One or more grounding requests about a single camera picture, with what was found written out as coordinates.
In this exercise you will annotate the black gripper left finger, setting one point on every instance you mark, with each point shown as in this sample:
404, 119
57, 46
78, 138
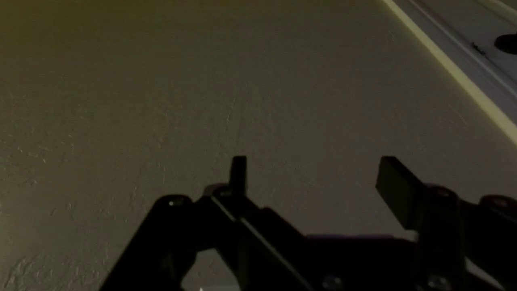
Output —
215, 232

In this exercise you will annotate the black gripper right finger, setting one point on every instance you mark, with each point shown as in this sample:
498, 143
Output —
453, 237

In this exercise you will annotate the white panelled door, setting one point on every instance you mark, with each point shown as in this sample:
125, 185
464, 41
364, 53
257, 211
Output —
485, 27

